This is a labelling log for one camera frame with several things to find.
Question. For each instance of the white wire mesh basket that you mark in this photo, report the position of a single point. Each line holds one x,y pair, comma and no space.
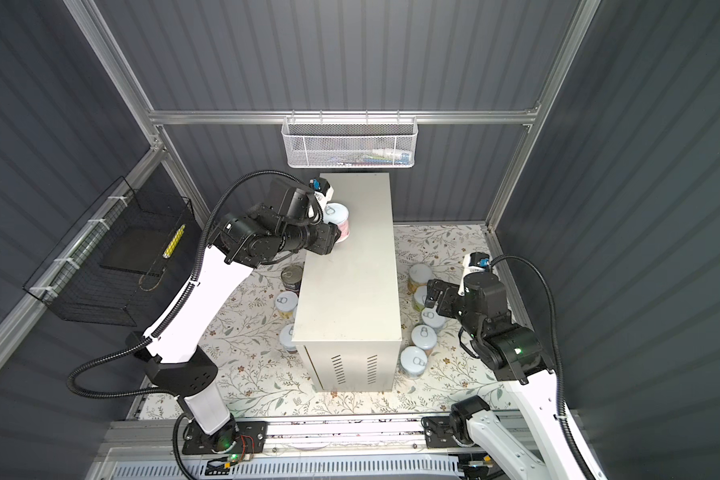
310,144

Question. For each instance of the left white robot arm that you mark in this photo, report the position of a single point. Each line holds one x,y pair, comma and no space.
230,248

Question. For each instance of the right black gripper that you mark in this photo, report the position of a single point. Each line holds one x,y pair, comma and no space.
449,291

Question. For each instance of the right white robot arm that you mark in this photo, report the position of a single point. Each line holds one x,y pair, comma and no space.
528,374

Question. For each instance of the white lidded can right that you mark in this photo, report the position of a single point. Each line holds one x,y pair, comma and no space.
433,320

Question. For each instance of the orange labelled can right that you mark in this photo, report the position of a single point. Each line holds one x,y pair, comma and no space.
424,338

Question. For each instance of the black wire wall basket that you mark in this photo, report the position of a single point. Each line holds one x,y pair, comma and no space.
113,273

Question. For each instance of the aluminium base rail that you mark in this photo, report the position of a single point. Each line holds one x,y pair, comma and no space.
292,436

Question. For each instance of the dark bare-lid tin can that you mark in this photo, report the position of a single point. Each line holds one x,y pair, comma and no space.
291,278

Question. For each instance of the teal labelled can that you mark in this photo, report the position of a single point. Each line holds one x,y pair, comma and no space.
413,361

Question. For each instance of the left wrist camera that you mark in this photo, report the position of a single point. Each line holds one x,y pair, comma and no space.
323,190

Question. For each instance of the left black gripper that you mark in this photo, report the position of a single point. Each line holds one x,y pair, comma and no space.
325,234

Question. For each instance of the green labelled can right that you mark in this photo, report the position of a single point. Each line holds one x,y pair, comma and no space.
420,298

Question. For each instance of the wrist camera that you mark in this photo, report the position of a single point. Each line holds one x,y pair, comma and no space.
475,262
323,190

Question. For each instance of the light blue labelled can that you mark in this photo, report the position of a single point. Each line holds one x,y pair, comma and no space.
286,339

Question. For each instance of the yellow can far right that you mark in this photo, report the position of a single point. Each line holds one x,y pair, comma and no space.
418,275

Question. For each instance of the pink labelled can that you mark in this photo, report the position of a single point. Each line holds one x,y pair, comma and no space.
338,214

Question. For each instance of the yellow marker in basket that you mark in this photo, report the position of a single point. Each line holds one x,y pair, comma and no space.
174,241

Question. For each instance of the yellow labelled can left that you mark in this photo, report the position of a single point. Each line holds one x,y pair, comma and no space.
286,304

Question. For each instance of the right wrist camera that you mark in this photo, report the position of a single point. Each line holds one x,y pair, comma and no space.
475,262

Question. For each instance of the white metal cabinet counter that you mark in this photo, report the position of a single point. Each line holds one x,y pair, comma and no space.
348,325

